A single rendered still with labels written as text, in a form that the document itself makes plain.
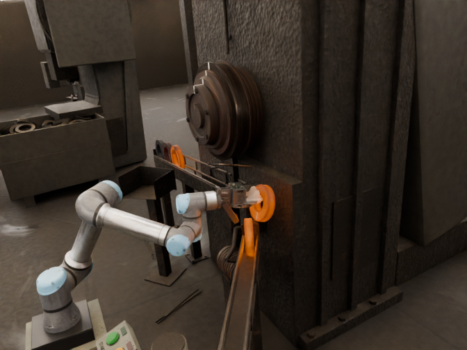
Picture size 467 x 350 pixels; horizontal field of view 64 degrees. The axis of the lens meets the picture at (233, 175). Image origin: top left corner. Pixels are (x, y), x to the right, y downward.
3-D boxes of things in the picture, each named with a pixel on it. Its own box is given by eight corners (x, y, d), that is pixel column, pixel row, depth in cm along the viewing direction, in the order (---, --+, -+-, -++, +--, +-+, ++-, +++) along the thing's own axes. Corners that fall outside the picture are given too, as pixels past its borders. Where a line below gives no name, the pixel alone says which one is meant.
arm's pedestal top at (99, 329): (27, 382, 146) (24, 374, 145) (28, 330, 173) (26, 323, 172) (110, 348, 159) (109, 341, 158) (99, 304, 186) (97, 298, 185)
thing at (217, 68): (209, 146, 211) (200, 59, 194) (253, 169, 172) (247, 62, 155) (198, 148, 208) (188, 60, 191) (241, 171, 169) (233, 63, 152)
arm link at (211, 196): (207, 214, 146) (202, 204, 153) (218, 212, 147) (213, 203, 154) (207, 196, 143) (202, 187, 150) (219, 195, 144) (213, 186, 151)
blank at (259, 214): (258, 182, 164) (251, 182, 162) (278, 186, 150) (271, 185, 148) (253, 218, 164) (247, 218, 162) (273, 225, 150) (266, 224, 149)
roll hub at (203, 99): (197, 137, 195) (191, 82, 185) (222, 148, 172) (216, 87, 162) (187, 139, 193) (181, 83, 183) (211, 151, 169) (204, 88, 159)
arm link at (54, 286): (35, 309, 156) (27, 281, 152) (56, 290, 168) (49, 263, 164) (60, 311, 153) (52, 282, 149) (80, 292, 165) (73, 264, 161)
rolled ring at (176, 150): (168, 148, 264) (172, 147, 266) (175, 173, 264) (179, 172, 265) (174, 142, 248) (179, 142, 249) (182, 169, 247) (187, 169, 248)
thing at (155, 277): (156, 261, 265) (140, 165, 239) (187, 269, 253) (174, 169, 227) (137, 278, 248) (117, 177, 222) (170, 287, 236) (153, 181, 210)
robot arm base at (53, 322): (44, 338, 153) (38, 317, 150) (42, 318, 166) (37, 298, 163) (83, 323, 160) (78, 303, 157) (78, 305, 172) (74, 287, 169)
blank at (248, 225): (254, 258, 154) (246, 259, 154) (251, 221, 159) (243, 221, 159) (255, 255, 139) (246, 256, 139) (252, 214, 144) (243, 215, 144)
